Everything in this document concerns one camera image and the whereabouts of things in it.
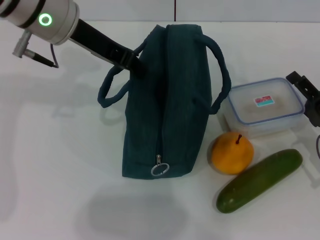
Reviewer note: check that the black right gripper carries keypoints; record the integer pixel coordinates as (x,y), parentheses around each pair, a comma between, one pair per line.
(312,110)

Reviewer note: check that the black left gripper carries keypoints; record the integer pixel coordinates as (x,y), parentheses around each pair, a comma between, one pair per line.
(100,40)

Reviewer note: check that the dark blue fabric lunch bag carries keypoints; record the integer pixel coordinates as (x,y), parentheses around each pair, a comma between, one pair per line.
(172,100)

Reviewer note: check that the orange pear with stem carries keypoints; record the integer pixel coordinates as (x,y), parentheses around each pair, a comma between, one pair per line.
(231,156)

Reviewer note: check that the green cucumber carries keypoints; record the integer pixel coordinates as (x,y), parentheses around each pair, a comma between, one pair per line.
(260,181)

